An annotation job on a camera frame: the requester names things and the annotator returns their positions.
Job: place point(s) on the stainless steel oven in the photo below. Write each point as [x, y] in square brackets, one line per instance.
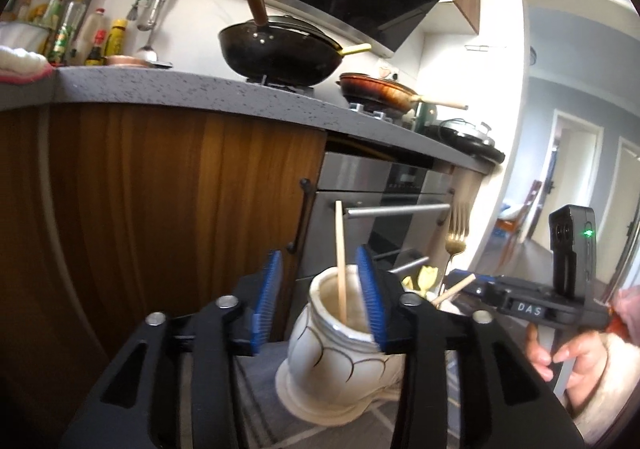
[395, 179]

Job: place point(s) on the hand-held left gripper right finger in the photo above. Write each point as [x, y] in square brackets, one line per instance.
[371, 301]

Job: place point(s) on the green pot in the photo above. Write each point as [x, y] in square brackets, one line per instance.
[427, 114]

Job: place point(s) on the wooden chopstick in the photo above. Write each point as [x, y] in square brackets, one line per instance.
[341, 259]
[450, 293]

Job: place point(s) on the white plastic bottle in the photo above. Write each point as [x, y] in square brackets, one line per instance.
[92, 31]

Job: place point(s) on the small copper pan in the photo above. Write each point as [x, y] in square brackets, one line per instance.
[125, 60]

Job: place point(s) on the grey stone countertop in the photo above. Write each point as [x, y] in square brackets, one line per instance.
[200, 89]

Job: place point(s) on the person's right hand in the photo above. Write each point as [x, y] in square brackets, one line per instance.
[595, 364]

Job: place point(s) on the white bowl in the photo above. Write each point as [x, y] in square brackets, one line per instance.
[22, 35]

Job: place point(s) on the small dark sauce bottle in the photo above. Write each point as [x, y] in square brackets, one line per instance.
[96, 51]

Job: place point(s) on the wooden chair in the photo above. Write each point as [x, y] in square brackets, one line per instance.
[527, 214]

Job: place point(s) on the white interior door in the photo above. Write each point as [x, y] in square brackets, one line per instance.
[627, 209]

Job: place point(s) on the hanging kitchen utensils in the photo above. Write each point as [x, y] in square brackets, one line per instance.
[157, 4]

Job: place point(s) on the gold metal fork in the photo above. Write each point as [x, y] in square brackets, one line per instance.
[457, 231]

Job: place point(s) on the black lidded pan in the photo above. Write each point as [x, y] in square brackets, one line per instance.
[465, 139]

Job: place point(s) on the grey plaid cloth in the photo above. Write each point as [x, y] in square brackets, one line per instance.
[256, 406]

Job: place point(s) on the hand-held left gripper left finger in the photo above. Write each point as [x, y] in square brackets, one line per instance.
[267, 301]

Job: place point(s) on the wooden kitchen cabinet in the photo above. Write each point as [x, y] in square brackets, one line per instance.
[150, 204]

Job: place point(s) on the orange frying pan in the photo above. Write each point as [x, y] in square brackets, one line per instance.
[375, 89]

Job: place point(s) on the yellow squeeze bottle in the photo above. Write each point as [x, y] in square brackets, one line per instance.
[117, 38]

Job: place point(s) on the white floral ceramic utensil holder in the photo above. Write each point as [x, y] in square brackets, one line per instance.
[320, 349]

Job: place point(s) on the white ceramic drip tray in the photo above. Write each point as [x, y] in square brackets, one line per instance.
[310, 411]

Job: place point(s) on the narrow wooden cabinet panel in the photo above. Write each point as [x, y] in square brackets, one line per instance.
[472, 184]

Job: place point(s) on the red cap green bottle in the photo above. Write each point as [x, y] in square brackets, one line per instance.
[52, 11]

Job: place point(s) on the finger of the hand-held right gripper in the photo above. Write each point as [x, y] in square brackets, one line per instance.
[480, 288]

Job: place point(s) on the white pink-edged towel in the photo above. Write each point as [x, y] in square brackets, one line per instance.
[22, 61]

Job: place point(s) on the yellow cap oil bottle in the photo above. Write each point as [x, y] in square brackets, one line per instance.
[74, 24]

